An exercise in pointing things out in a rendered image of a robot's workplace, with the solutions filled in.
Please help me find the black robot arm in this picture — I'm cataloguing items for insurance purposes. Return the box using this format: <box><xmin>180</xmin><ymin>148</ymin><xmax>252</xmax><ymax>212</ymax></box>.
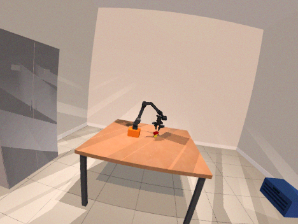
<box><xmin>132</xmin><ymin>101</ymin><xmax>167</xmax><ymax>130</ymax></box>

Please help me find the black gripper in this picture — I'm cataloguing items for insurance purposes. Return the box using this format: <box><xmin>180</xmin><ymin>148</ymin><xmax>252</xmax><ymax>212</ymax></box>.
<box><xmin>152</xmin><ymin>120</ymin><xmax>165</xmax><ymax>131</ymax></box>

